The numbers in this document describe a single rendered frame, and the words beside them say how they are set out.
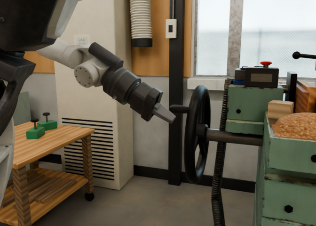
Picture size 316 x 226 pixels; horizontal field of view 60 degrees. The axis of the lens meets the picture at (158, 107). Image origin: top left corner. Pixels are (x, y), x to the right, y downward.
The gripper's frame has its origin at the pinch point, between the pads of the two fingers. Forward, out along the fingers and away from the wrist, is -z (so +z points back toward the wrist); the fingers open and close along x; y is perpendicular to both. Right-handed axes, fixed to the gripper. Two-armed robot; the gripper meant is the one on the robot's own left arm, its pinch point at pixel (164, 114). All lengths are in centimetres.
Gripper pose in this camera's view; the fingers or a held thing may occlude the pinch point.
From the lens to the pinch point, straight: 73.5
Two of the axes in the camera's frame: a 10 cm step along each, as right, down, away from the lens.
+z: -8.1, -5.5, 1.8
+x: 1.4, -4.9, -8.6
